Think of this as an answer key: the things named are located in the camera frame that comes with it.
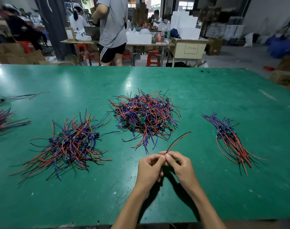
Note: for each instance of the person's right hand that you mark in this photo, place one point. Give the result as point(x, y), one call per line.
point(183, 170)

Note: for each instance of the person's left hand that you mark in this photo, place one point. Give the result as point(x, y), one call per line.
point(149, 174)

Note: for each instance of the person's left forearm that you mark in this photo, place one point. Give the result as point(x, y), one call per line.
point(129, 212)

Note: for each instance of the person's right forearm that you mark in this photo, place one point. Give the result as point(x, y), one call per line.
point(207, 211)

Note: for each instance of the red plastic stool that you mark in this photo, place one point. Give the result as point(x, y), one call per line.
point(127, 55)
point(153, 58)
point(84, 51)
point(25, 46)

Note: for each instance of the cream cabinet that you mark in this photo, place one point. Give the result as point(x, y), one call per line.
point(188, 51)

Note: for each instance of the brown cardboard box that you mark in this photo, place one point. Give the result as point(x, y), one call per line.
point(214, 46)

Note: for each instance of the long wooden work table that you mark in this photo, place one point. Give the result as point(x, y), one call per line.
point(149, 44)

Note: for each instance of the small red floor object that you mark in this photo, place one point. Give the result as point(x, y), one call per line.
point(269, 68)

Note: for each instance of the row of white containers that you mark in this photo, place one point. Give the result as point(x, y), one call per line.
point(139, 38)

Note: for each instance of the dark blue bag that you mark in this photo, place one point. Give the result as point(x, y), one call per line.
point(174, 33)

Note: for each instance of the stack of white boxes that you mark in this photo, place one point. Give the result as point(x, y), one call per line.
point(184, 25)

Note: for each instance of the heap of blue bags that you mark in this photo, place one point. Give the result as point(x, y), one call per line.
point(282, 47)

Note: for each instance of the dark pillar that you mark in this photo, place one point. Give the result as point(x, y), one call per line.
point(54, 26)

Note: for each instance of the row of cardboard boxes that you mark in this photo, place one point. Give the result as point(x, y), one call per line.
point(16, 53)

